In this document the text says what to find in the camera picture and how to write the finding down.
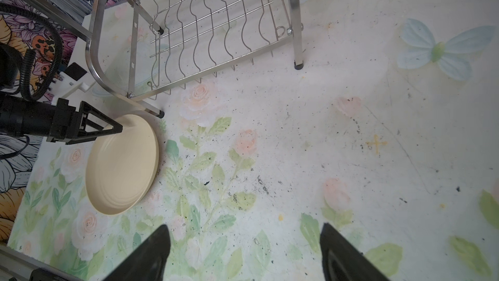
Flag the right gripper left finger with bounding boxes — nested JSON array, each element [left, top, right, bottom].
[[104, 225, 171, 281]]

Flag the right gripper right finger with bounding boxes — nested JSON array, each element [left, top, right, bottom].
[[320, 223, 388, 281]]

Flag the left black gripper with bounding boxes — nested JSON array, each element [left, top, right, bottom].
[[1, 94, 123, 145]]

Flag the cream round plate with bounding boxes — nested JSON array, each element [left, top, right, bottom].
[[85, 114, 159, 216]]

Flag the chrome wire dish rack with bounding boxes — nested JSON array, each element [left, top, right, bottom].
[[86, 0, 304, 117]]

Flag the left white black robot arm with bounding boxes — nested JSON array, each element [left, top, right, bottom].
[[1, 3, 123, 145]]

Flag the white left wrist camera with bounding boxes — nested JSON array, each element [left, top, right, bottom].
[[48, 63, 96, 106]]

